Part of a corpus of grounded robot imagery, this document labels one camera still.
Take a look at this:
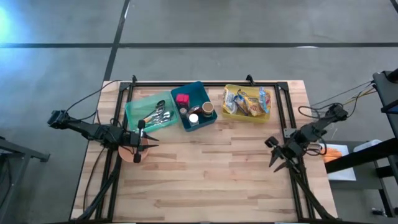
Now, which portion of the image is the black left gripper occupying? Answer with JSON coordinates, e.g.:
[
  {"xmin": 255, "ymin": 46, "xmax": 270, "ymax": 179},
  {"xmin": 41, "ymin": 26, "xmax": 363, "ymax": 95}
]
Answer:
[{"xmin": 129, "ymin": 120, "xmax": 160, "ymax": 163}]

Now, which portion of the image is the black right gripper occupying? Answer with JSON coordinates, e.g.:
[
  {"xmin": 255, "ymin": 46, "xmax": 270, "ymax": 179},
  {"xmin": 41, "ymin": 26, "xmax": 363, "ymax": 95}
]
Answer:
[{"xmin": 266, "ymin": 136, "xmax": 307, "ymax": 173}]

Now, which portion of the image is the silver cutlery pile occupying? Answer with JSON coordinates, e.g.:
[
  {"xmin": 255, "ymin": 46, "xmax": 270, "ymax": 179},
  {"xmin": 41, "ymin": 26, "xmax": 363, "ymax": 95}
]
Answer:
[{"xmin": 142, "ymin": 98, "xmax": 168, "ymax": 124}]

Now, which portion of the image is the yellow creamy chicken ramen packet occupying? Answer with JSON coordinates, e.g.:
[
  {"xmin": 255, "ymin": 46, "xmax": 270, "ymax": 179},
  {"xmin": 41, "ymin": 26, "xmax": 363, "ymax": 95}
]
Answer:
[{"xmin": 238, "ymin": 89, "xmax": 264, "ymax": 118}]

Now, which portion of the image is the brown cup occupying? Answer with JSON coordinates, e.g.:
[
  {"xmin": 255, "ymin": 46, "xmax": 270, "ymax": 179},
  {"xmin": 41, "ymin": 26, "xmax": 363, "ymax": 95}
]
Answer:
[{"xmin": 201, "ymin": 101, "xmax": 215, "ymax": 118}]

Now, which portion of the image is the orange plastic bowl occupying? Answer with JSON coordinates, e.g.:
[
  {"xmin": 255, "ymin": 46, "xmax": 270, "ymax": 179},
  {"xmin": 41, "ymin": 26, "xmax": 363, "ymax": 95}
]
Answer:
[{"xmin": 118, "ymin": 136, "xmax": 150, "ymax": 164}]

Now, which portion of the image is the teal translucent plastic bin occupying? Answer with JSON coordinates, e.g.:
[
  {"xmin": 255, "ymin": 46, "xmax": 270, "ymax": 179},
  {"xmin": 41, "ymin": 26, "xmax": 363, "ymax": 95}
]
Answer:
[{"xmin": 124, "ymin": 90, "xmax": 180, "ymax": 133}]

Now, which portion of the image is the orange cloth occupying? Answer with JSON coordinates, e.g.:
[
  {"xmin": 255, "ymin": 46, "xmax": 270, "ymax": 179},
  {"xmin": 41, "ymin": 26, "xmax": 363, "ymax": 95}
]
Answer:
[{"xmin": 323, "ymin": 146, "xmax": 343, "ymax": 164}]

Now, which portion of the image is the yellow translucent plastic bin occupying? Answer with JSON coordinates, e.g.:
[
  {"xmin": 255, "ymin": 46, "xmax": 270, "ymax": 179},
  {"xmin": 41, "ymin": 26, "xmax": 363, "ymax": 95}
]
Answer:
[{"xmin": 221, "ymin": 83, "xmax": 272, "ymax": 124}]

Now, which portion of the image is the white paper sheet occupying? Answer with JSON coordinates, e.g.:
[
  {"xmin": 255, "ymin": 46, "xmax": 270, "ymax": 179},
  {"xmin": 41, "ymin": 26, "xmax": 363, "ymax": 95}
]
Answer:
[{"xmin": 319, "ymin": 142, "xmax": 358, "ymax": 182}]

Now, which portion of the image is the blue plastic bin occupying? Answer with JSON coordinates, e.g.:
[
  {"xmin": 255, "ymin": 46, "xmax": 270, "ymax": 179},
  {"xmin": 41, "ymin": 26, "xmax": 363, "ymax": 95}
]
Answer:
[{"xmin": 170, "ymin": 81, "xmax": 218, "ymax": 133}]

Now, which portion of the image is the black equipment stand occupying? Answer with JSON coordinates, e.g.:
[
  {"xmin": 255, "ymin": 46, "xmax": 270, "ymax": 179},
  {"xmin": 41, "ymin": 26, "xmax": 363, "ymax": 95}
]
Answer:
[{"xmin": 325, "ymin": 68, "xmax": 398, "ymax": 218}]

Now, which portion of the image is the white plastic container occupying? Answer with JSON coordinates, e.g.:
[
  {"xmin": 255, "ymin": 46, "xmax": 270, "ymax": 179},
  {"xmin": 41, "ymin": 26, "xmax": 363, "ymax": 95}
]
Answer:
[{"xmin": 353, "ymin": 139, "xmax": 382, "ymax": 153}]

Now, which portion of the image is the grey metal stand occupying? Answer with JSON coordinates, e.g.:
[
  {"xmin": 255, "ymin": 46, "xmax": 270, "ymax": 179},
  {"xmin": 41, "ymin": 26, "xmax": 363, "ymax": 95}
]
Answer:
[{"xmin": 0, "ymin": 136, "xmax": 50, "ymax": 218}]

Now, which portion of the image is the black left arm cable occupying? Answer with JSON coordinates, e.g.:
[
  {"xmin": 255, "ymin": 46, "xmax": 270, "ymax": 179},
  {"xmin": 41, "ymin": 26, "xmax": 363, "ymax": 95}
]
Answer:
[{"xmin": 63, "ymin": 80, "xmax": 123, "ymax": 123}]

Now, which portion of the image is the black aluminium table frame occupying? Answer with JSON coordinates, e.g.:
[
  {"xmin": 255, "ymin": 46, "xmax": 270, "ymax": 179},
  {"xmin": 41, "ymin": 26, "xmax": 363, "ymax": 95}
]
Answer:
[{"xmin": 76, "ymin": 73, "xmax": 338, "ymax": 223}]

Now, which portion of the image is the bundle of coloured wires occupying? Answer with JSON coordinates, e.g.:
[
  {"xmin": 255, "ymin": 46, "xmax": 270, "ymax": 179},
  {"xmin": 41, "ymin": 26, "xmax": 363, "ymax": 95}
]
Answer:
[{"xmin": 310, "ymin": 79, "xmax": 377, "ymax": 125}]

